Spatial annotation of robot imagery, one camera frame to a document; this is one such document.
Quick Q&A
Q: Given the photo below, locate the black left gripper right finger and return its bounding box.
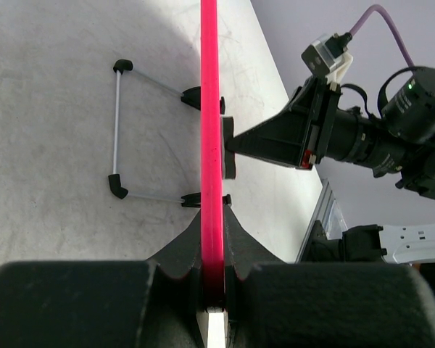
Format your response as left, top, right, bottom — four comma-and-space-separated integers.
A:
223, 206, 290, 347

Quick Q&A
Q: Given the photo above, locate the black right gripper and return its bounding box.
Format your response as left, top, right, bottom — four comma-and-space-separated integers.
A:
226, 78, 341, 170

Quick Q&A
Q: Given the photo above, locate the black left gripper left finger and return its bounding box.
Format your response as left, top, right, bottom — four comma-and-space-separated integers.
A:
144, 212, 205, 347

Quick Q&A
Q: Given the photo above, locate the pink framed whiteboard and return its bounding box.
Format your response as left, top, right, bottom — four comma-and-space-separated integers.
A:
199, 0, 226, 348

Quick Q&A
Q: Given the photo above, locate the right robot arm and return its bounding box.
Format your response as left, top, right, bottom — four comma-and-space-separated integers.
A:
223, 66, 435, 264

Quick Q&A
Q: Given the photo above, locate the black white board stand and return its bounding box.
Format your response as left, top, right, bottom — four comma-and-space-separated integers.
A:
107, 58, 233, 210

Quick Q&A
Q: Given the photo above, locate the aluminium front rail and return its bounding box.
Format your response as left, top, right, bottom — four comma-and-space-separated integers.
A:
296, 179, 347, 262

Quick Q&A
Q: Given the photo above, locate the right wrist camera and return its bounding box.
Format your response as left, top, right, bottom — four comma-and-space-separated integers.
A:
301, 33, 353, 85

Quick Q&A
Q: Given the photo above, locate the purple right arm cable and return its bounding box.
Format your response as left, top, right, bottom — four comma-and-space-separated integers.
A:
344, 4, 416, 70

